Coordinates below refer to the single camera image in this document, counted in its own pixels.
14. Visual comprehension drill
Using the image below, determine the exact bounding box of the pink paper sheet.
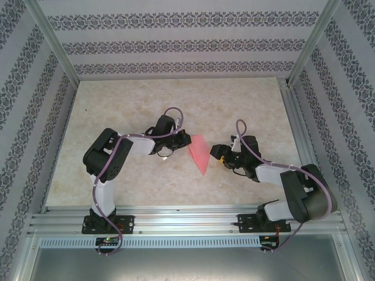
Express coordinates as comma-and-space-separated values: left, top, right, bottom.
187, 133, 212, 176

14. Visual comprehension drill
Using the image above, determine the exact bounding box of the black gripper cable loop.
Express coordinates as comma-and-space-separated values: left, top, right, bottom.
154, 146, 174, 158
225, 163, 250, 177

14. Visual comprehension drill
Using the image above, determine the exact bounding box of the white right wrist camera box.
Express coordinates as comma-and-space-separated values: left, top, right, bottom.
230, 134, 242, 153

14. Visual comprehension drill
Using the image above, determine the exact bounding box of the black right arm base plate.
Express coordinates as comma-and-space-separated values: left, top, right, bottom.
237, 213, 291, 234

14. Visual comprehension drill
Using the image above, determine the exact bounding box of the aluminium side rail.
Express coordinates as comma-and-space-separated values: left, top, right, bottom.
279, 78, 333, 211

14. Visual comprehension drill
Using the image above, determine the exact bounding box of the aluminium mounting rail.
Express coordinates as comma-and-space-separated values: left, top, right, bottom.
28, 205, 344, 235

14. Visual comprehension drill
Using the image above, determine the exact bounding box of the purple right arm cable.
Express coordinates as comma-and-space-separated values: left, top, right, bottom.
236, 118, 338, 254

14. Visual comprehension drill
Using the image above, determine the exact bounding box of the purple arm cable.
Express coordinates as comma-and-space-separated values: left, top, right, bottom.
92, 107, 185, 258
236, 118, 338, 254

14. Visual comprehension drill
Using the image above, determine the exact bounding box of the slotted grey cable duct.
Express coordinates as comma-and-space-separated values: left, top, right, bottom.
39, 236, 262, 249

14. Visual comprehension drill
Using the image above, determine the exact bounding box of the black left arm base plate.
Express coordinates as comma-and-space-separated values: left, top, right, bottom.
83, 215, 136, 235

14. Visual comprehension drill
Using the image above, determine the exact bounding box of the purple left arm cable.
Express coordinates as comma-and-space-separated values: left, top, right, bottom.
92, 107, 185, 258

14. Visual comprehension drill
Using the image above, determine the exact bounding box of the aluminium frame post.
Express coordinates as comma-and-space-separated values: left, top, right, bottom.
288, 0, 344, 88
25, 0, 80, 85

